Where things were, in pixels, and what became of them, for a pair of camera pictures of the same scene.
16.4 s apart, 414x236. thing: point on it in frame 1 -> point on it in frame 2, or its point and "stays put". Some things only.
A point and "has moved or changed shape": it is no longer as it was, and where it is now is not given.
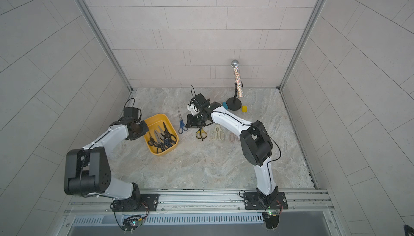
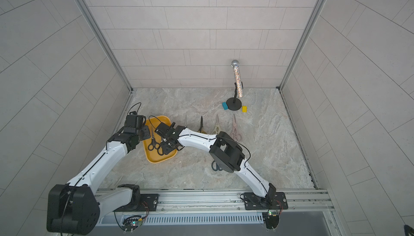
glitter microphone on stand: x=234 y=103 stays put
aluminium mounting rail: x=299 y=202 stays put
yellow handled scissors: x=201 y=134 stays put
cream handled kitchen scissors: x=218 y=132 stays put
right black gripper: x=191 y=120 -> x=166 y=146
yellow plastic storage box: x=153 y=122 has moved or changed shape
